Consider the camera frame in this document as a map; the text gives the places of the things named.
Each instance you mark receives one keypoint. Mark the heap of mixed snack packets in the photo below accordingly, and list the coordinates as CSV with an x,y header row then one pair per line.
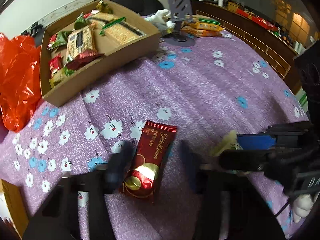
x,y
80,42

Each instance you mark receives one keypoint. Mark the pale yellow snack packet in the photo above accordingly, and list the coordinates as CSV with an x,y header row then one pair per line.
x,y
226,141

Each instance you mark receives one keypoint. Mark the white box with yellow tape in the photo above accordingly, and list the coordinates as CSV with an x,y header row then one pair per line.
x,y
12,205

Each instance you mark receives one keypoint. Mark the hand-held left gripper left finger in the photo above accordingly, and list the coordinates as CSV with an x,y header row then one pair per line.
x,y
120,166

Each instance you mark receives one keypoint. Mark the white cloth glove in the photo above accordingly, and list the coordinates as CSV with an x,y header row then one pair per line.
x,y
160,16

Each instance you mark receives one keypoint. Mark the brown cardboard box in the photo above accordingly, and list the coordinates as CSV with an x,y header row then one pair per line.
x,y
112,62

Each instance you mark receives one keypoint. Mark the red gold snack packet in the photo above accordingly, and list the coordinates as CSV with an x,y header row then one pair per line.
x,y
147,160

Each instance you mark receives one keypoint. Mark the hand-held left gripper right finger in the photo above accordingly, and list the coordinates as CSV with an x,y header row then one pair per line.
x,y
191,170

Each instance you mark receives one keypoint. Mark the grey phone stand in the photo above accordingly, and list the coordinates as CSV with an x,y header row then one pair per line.
x,y
178,7

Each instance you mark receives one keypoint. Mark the orange noodle packet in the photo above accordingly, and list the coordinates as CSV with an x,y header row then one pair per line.
x,y
206,26
200,33

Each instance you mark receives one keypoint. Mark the person's right hand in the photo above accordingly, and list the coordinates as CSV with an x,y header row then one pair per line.
x,y
303,205

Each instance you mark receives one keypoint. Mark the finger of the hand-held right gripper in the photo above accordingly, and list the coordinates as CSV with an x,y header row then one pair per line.
x,y
240,160
255,141

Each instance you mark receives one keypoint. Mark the black leather sofa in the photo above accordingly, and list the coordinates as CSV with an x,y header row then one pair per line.
x,y
147,2

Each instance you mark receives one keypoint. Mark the orange plastic bag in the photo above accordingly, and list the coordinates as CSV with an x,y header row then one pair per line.
x,y
17,80

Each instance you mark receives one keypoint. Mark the yellow green noodle packet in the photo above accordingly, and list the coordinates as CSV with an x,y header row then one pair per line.
x,y
206,19

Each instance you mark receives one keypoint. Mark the long red box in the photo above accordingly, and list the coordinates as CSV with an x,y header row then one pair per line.
x,y
260,20

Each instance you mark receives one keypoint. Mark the white cup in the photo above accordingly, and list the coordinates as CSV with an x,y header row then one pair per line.
x,y
220,2

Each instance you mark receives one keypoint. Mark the dark wooden cabinet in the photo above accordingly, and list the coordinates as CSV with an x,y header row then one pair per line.
x,y
262,42

